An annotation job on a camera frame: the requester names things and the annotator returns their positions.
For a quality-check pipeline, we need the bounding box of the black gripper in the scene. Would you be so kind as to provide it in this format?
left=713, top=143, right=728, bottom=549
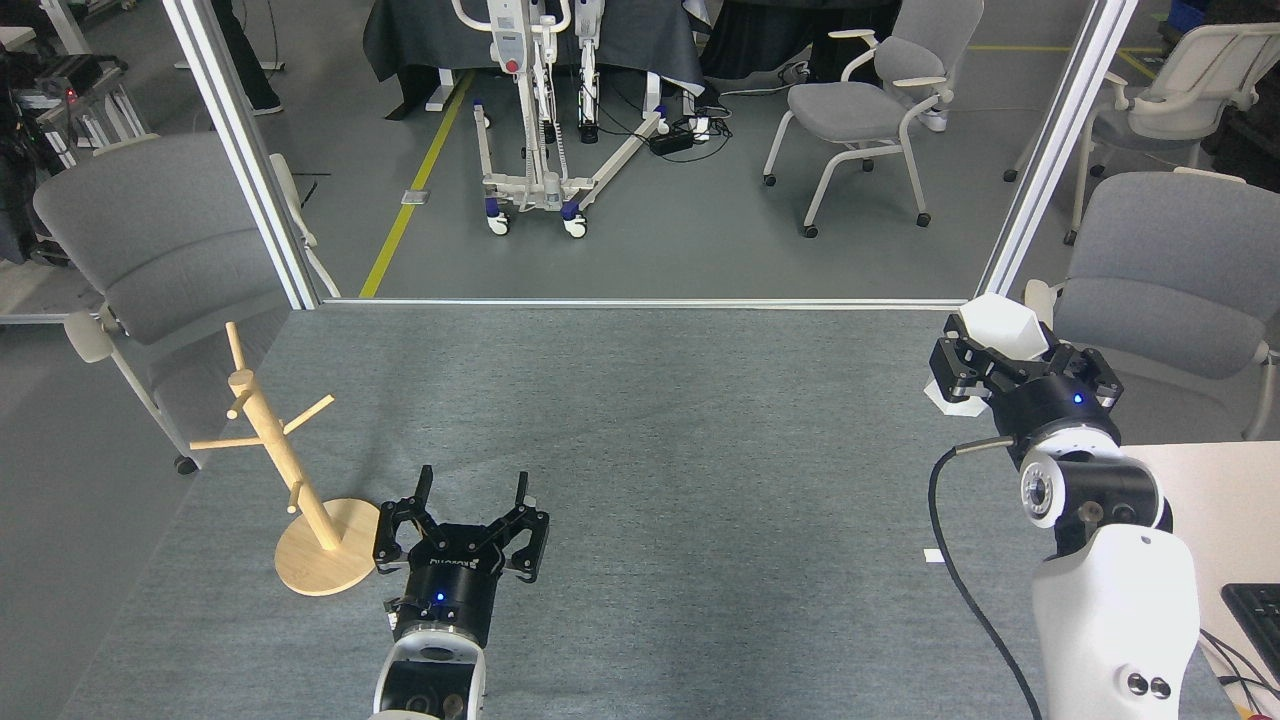
left=928, top=315, right=1124, bottom=466
left=373, top=465, right=551, bottom=643

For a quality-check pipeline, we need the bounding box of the white faceted cup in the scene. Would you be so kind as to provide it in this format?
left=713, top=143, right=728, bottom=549
left=923, top=293, right=1051, bottom=417

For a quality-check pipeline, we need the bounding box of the wooden cup rack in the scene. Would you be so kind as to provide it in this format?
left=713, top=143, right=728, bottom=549
left=189, top=321, right=389, bottom=598

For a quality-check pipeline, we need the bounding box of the black keyboard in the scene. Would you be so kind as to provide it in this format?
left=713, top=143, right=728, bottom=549
left=1221, top=583, right=1280, bottom=681

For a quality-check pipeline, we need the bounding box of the white stand on wheels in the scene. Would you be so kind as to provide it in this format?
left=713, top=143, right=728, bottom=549
left=452, top=0, right=669, bottom=239

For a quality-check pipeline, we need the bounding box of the table with black cloth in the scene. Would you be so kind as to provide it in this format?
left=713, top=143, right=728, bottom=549
left=362, top=0, right=706, bottom=121

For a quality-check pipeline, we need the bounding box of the person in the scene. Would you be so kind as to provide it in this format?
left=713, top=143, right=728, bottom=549
left=210, top=0, right=285, bottom=116

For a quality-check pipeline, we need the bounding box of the metal equipment cart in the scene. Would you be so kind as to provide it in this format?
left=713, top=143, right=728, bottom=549
left=0, top=45, right=151, bottom=171

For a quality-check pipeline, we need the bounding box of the grey chair with white frame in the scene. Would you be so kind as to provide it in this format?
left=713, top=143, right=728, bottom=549
left=762, top=0, right=986, bottom=239
left=1022, top=168, right=1280, bottom=441
left=32, top=132, right=341, bottom=476
left=1003, top=22, right=1280, bottom=247

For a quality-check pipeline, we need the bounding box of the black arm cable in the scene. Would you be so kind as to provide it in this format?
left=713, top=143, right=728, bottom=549
left=928, top=436, right=1046, bottom=720

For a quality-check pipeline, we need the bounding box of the silver frame post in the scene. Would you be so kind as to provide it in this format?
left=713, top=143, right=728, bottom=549
left=162, top=0, right=323, bottom=311
left=972, top=0, right=1141, bottom=313

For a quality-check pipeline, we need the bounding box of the silver frame rail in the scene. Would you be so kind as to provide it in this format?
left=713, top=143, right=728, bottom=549
left=322, top=297, right=973, bottom=311

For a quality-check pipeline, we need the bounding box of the black mouse cable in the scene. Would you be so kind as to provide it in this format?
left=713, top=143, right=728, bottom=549
left=1198, top=625, right=1280, bottom=693

